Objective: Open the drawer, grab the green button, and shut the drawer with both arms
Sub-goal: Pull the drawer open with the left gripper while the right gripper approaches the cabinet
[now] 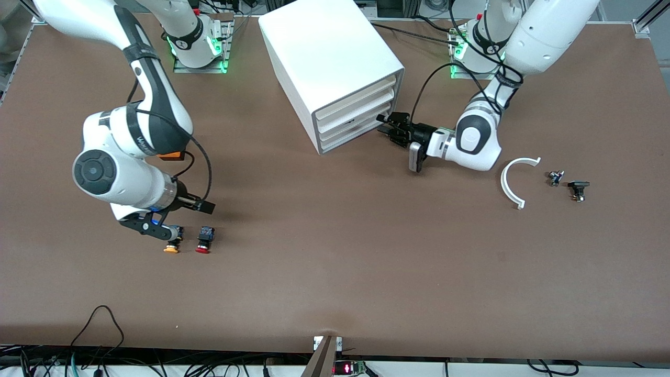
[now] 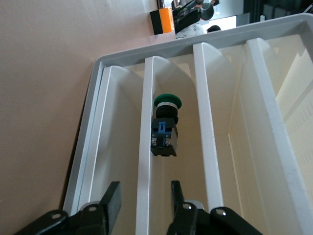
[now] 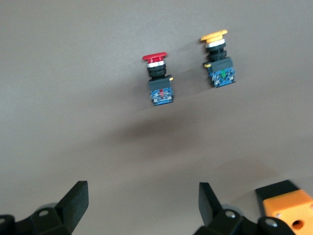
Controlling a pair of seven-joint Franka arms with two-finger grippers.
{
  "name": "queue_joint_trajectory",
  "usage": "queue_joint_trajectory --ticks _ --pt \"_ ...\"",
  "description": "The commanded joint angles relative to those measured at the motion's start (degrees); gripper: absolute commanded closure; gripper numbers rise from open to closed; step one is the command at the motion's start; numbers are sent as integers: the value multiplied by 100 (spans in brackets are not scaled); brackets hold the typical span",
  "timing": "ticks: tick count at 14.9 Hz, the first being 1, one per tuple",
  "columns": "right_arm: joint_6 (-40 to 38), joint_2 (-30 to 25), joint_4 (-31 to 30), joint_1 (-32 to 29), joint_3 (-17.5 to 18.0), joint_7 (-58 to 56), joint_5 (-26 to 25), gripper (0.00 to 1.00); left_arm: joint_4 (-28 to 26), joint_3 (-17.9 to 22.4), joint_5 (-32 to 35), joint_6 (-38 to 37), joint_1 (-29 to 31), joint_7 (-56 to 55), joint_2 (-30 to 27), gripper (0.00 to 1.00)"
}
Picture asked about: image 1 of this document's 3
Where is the red push button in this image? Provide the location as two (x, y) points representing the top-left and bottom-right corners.
(195, 226), (216, 254)

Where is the yellow push button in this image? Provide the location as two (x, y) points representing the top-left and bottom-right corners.
(163, 226), (184, 254)

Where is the white drawer cabinet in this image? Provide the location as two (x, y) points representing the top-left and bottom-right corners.
(258, 0), (405, 155)

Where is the white curved plastic arc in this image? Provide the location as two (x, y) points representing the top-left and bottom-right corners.
(500, 157), (542, 210)

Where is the circuit board with red display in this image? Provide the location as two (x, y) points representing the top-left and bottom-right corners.
(332, 360), (367, 376)

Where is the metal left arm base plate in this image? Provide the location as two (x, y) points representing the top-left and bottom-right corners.
(449, 24), (506, 81)

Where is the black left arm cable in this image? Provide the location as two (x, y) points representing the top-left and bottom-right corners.
(410, 0), (524, 126)

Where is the black cable behind cabinet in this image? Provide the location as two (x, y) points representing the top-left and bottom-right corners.
(369, 20), (464, 41)

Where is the black looped cable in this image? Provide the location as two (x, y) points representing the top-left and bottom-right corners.
(71, 305), (125, 349)

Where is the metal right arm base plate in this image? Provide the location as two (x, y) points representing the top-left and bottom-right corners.
(173, 13), (234, 74)

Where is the camera mount post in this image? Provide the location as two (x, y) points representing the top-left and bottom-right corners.
(301, 335), (343, 377)

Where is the aluminium frame profile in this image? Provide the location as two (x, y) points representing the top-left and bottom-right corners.
(631, 0), (670, 36)
(18, 0), (50, 24)

